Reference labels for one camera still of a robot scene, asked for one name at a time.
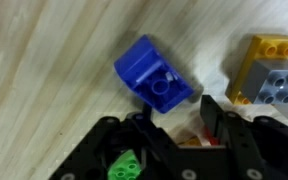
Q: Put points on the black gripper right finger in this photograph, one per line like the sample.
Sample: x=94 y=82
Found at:
x=257 y=150

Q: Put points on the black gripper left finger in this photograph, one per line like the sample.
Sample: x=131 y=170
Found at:
x=94 y=146

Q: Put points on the blue curved lego block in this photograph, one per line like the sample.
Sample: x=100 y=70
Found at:
x=150 y=73

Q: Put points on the red lego block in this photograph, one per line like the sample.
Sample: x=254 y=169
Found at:
x=210 y=136

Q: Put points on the small orange lego brick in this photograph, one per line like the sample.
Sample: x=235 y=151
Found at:
x=192 y=142

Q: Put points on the green toy car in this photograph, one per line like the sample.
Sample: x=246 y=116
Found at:
x=125 y=168

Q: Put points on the yellow toy brick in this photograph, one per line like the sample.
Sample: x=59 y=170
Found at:
x=270 y=80

